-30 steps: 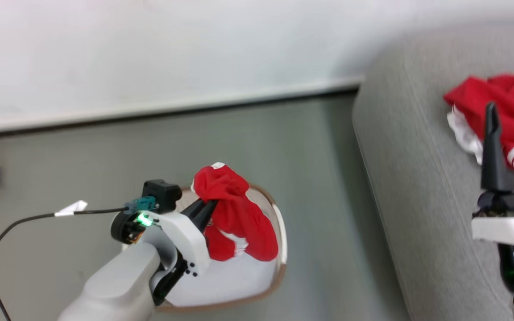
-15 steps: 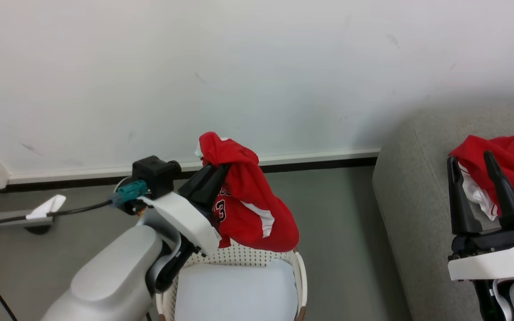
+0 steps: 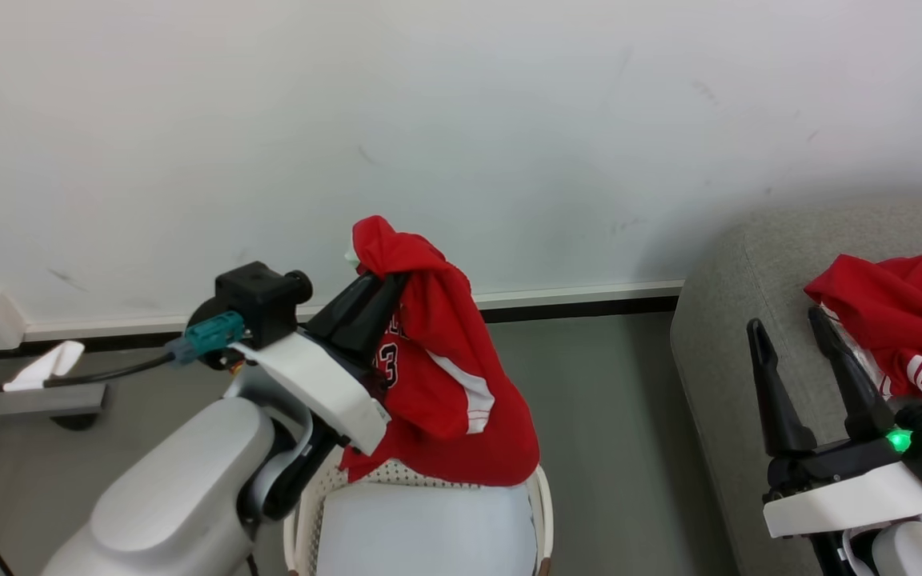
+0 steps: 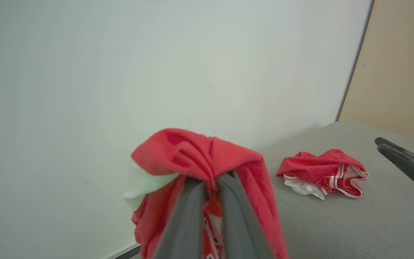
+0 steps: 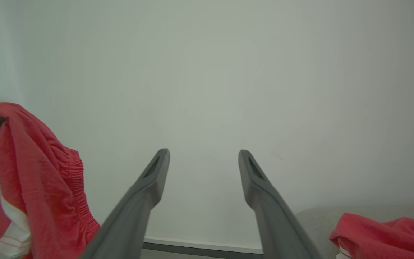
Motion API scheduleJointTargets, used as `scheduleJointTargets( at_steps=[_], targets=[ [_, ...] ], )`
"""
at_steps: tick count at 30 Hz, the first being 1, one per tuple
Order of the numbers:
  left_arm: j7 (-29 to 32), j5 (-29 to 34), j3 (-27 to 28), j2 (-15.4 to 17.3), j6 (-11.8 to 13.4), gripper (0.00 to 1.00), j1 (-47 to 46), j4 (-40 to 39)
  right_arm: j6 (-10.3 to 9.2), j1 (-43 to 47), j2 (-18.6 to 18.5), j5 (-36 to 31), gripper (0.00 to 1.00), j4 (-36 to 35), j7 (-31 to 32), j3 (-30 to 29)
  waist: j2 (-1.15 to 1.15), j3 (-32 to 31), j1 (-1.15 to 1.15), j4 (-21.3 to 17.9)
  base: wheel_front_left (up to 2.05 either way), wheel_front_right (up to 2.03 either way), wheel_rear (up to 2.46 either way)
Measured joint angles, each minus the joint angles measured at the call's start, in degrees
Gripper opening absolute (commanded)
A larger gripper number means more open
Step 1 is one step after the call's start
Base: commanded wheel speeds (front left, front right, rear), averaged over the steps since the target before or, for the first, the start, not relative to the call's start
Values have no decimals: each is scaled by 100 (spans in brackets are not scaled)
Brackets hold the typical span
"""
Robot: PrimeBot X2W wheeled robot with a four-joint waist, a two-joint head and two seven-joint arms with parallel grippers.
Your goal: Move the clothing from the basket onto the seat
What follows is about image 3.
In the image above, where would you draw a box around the white and dark skirting board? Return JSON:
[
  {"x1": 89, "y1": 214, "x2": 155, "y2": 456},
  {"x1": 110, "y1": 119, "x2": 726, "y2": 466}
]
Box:
[{"x1": 22, "y1": 279, "x2": 685, "y2": 346}]

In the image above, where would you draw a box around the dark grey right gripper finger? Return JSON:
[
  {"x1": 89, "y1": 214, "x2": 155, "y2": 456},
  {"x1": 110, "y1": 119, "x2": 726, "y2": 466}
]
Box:
[
  {"x1": 808, "y1": 306, "x2": 897, "y2": 439},
  {"x1": 746, "y1": 318, "x2": 819, "y2": 458}
]

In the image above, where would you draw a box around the grey fabric sofa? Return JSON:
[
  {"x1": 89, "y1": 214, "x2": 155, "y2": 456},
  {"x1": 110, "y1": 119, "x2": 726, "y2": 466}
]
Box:
[{"x1": 670, "y1": 198, "x2": 922, "y2": 576}]

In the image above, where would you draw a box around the white woven laundry basket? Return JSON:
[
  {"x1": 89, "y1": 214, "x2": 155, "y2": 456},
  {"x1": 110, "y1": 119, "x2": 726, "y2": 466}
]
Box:
[{"x1": 283, "y1": 456, "x2": 555, "y2": 576}]

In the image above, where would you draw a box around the black camera cable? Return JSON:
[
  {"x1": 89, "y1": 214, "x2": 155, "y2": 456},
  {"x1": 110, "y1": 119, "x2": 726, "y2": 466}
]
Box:
[{"x1": 0, "y1": 352, "x2": 182, "y2": 399}]

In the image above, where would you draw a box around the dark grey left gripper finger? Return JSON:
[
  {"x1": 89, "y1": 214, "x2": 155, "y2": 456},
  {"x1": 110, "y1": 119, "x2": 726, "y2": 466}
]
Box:
[
  {"x1": 304, "y1": 271, "x2": 383, "y2": 338},
  {"x1": 339, "y1": 273, "x2": 411, "y2": 377}
]

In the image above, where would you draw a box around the red basketball jersey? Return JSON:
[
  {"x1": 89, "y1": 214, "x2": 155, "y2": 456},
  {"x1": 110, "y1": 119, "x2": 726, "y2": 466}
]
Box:
[{"x1": 338, "y1": 214, "x2": 543, "y2": 488}]

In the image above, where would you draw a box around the white cable tag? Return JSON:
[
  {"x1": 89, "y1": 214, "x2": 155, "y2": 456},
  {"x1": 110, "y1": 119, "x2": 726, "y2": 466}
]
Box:
[{"x1": 2, "y1": 341, "x2": 86, "y2": 394}]

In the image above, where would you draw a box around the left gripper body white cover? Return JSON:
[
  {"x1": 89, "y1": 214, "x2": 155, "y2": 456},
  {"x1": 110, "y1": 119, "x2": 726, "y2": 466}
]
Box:
[{"x1": 230, "y1": 330, "x2": 391, "y2": 457}]

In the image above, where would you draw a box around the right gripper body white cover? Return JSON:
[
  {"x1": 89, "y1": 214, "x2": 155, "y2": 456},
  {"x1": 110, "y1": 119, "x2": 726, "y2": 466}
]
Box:
[{"x1": 762, "y1": 428, "x2": 922, "y2": 539}]

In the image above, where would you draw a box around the teal cable connector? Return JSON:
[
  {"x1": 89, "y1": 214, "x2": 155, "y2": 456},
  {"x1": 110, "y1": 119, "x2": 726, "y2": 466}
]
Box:
[{"x1": 164, "y1": 311, "x2": 247, "y2": 366}]

